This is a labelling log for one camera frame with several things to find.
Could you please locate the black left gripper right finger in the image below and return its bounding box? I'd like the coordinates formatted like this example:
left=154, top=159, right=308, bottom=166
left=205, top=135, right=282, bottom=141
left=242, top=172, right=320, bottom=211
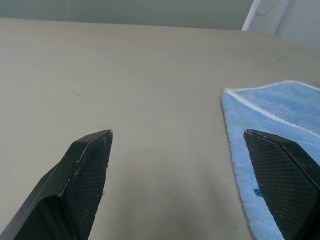
left=243, top=128, right=320, bottom=240

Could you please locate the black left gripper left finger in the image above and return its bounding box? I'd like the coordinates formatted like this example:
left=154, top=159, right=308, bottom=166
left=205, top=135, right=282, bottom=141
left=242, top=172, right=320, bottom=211
left=0, top=129, right=114, bottom=240

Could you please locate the light blue cloth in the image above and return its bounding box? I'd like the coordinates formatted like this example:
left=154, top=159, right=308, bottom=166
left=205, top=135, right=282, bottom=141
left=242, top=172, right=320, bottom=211
left=220, top=79, right=320, bottom=240

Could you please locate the white corner trim strip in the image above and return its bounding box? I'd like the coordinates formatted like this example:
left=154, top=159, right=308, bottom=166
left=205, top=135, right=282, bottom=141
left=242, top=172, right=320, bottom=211
left=241, top=0, right=263, bottom=32

